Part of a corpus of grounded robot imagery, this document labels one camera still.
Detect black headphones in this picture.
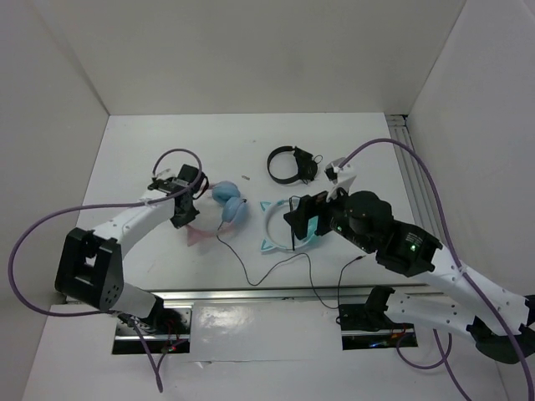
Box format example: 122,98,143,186
266,145,323,185

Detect purple cable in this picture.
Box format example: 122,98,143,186
8,148,204,393
340,138,535,401

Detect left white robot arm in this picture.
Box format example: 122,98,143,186
54,165,208,334

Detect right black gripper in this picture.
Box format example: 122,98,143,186
282,179,374,252

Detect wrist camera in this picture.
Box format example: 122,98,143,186
152,169,173,182
324,158,356,201

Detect aluminium table edge rail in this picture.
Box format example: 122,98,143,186
150,283,452,308

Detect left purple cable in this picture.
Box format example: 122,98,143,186
8,148,204,393

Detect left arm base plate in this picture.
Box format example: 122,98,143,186
111,305,192,355

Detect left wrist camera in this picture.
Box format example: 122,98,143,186
152,169,173,182

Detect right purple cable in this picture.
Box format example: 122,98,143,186
340,138,535,401

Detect pink blue cat-ear headphones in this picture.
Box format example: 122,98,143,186
186,180,248,246

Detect black headphone audio cable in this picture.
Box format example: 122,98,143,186
216,195,365,310

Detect white teal cat-ear headphones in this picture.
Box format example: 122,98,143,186
260,196,318,253

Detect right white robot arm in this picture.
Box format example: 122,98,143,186
283,190,534,364

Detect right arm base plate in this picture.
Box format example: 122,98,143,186
336,304,418,351

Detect aluminium side rail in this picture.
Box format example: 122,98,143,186
385,114,436,231

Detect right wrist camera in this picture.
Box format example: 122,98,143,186
324,158,356,201

